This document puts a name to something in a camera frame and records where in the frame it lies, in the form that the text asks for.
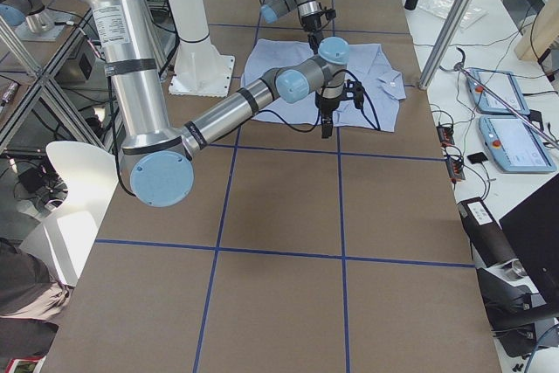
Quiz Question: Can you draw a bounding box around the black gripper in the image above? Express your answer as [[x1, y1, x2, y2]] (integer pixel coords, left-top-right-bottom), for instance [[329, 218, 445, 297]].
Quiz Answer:
[[314, 79, 365, 139], [301, 4, 336, 52]]

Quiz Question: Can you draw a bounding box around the blue striped button shirt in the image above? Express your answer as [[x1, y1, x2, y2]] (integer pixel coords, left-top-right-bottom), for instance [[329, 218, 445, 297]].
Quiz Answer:
[[241, 38, 406, 132]]

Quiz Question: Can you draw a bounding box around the clear plastic bag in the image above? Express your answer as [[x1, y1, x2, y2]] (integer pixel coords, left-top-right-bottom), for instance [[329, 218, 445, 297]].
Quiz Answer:
[[418, 0, 487, 30]]

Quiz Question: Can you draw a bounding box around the upper blue teach pendant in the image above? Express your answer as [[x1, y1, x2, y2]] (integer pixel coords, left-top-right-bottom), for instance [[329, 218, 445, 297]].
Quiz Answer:
[[466, 67, 530, 116]]

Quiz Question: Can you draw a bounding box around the blue teach pendant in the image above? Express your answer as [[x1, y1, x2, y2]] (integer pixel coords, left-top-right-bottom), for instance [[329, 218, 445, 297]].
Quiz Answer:
[[478, 115, 556, 174], [466, 67, 530, 116]]

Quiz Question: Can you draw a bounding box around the lower blue teach pendant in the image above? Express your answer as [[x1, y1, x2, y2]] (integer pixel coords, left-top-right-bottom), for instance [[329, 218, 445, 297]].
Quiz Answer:
[[478, 115, 556, 174]]

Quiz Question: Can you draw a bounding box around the black monitor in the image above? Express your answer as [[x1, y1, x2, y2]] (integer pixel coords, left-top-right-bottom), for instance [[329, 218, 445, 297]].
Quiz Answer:
[[500, 176, 558, 302]]

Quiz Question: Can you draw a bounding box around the white chair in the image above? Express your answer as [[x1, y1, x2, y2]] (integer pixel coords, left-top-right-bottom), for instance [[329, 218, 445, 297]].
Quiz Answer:
[[20, 141, 118, 287]]

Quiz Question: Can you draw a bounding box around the aluminium frame post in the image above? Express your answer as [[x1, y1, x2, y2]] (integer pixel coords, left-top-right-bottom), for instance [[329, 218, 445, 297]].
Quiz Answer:
[[418, 0, 472, 90]]

